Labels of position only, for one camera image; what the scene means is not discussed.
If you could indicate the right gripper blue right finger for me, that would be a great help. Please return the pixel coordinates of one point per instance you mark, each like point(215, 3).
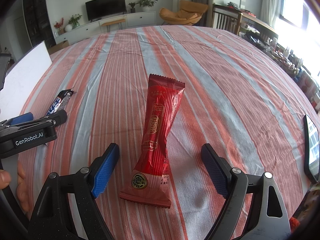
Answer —
point(267, 217)

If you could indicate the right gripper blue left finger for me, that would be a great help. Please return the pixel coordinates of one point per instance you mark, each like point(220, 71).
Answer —
point(52, 217)

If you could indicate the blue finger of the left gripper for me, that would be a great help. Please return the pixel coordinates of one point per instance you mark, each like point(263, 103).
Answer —
point(20, 119)

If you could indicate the dark brown snack bar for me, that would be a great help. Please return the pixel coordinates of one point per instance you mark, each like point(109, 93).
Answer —
point(60, 101)

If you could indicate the white foam box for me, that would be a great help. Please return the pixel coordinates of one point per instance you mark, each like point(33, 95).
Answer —
point(22, 79)

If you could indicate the red snack packet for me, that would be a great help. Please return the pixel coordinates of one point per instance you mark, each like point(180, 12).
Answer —
point(149, 180)

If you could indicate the black smartphone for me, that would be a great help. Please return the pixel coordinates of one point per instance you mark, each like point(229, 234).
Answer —
point(311, 159)

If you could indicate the red flowers in vase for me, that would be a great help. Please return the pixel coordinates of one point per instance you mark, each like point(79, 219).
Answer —
point(59, 26)

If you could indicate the plant in white vase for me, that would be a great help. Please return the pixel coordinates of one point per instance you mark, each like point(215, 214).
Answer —
point(73, 22)

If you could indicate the striped orange grey tablecloth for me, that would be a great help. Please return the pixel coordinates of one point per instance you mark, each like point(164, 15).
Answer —
point(236, 99)

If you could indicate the small wooden bench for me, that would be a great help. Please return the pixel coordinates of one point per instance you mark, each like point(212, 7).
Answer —
point(107, 25)

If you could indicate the black television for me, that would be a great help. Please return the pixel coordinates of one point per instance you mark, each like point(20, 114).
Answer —
point(97, 9)

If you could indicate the white tv cabinet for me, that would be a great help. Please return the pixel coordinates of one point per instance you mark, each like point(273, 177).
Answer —
point(134, 20)

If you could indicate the green potted plant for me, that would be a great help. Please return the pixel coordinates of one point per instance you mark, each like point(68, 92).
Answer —
point(146, 5)

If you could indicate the orange lounge chair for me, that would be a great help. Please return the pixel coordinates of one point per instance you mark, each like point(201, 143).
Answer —
point(189, 13)

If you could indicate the dark wooden chair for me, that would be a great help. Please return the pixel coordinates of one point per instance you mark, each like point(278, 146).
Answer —
point(226, 18)

